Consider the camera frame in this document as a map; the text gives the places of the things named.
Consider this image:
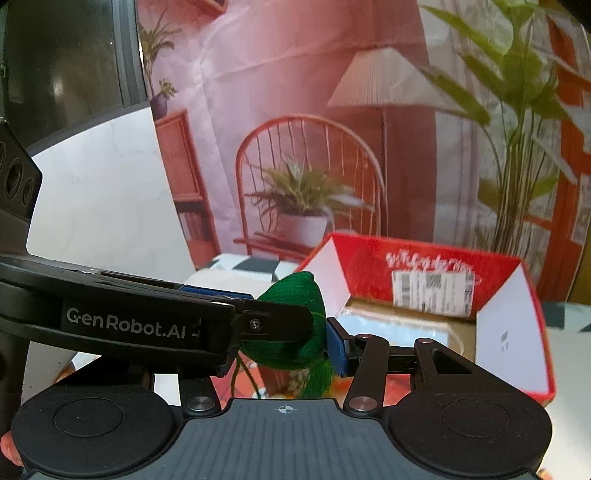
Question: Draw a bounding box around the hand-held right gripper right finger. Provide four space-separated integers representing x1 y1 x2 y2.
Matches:
326 318 477 417

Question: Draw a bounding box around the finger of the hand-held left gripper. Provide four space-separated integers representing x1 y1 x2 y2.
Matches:
178 284 255 306
213 305 317 376

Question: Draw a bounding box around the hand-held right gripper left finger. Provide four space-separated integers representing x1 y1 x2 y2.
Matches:
178 364 220 417

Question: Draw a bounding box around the green knitted tasselled toy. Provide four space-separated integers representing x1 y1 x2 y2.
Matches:
236 271 335 398

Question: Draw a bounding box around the red strawberry print cardboard box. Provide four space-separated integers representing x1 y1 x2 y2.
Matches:
294 232 558 403

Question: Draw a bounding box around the person's left hand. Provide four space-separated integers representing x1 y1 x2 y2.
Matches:
0 431 22 467

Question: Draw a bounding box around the printed cartoon tablecloth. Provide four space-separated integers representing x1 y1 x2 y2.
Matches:
60 251 591 416

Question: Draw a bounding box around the clear plastic wrapped packet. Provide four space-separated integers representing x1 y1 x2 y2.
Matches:
336 305 453 348

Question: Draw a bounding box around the white foam board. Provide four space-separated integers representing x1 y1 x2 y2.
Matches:
21 104 197 393

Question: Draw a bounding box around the printed room scene backdrop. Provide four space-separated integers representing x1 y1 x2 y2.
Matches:
135 0 591 303

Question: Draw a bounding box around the dark window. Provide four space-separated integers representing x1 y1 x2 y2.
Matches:
0 0 154 155

